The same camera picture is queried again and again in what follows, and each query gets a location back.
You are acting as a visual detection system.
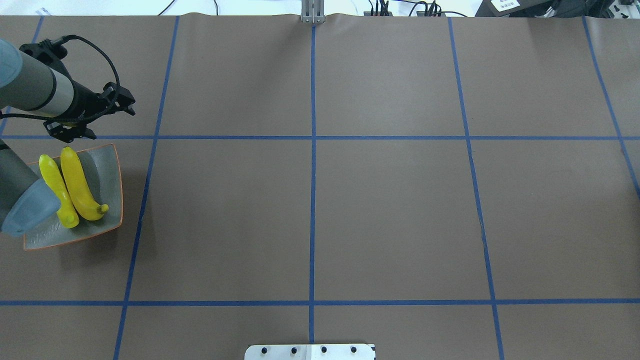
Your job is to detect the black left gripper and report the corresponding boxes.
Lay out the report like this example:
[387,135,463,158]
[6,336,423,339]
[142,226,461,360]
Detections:
[65,82,136,123]

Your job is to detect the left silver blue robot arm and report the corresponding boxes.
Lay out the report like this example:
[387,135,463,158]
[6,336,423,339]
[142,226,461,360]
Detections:
[1,34,137,239]

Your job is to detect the grey square plate orange rim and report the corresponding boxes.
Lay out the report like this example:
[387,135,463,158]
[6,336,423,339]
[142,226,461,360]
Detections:
[22,143,124,251]

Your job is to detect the black box white label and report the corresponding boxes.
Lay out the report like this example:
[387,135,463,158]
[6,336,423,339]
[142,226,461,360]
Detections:
[474,0,554,18]

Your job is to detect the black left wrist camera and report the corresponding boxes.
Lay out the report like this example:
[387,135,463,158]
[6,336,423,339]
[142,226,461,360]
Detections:
[43,120,98,144]

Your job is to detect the aluminium frame post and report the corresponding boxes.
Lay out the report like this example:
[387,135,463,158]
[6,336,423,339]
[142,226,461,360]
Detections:
[300,0,326,25]

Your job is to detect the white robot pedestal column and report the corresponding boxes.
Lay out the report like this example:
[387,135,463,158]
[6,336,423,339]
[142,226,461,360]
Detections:
[244,343,377,360]

